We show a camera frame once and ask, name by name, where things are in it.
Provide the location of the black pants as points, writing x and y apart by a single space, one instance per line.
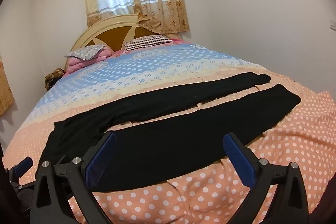
170 140

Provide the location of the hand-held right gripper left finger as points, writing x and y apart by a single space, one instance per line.
101 163

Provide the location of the pink folded blanket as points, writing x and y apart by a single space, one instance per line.
78 64

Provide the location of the grey patterned pillow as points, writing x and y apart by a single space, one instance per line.
85 52

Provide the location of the polka dot blanket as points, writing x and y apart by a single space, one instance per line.
236 187

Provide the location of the cream and brown headboard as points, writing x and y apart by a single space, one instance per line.
110 35

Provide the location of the brown patterned bag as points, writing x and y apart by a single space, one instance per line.
53 78

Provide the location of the white wall switch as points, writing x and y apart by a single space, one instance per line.
332 24

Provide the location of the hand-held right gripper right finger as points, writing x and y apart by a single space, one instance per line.
240 161

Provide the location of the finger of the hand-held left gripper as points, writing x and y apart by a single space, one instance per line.
23 163

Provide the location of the striped pillow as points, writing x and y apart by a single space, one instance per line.
147 42

